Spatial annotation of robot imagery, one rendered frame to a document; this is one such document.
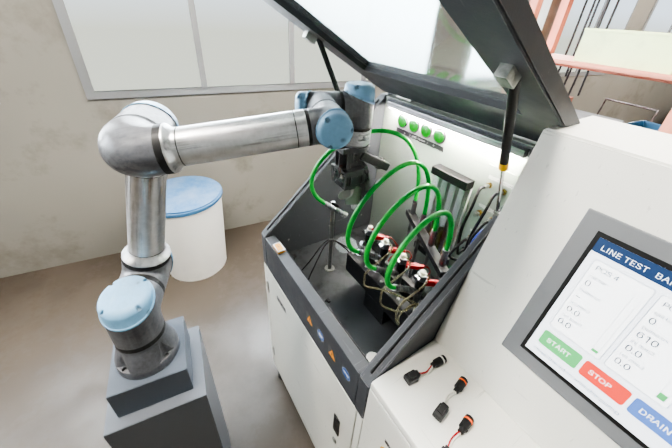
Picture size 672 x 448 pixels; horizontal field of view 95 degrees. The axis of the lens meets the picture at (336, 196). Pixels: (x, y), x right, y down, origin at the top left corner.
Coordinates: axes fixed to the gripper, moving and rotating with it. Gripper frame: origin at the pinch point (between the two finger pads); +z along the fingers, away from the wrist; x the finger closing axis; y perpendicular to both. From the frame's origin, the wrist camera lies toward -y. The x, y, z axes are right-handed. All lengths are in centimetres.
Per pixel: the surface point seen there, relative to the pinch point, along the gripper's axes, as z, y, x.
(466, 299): 9.1, -7.8, 36.8
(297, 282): 27.8, 17.6, -4.6
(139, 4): -47, 31, -174
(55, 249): 108, 120, -188
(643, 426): 6, -8, 70
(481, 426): 25, 3, 54
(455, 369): 24.9, -2.0, 43.0
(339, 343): 27.9, 17.7, 20.7
